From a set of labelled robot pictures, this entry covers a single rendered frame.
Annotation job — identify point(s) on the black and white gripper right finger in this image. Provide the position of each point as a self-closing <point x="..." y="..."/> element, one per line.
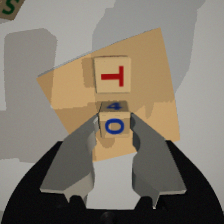
<point x="163" y="172"/>

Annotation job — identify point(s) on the tan flat mat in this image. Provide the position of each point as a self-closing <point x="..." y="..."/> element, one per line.
<point x="70" y="89"/>

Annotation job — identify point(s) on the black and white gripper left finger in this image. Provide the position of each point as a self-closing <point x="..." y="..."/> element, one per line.
<point x="63" y="171"/>

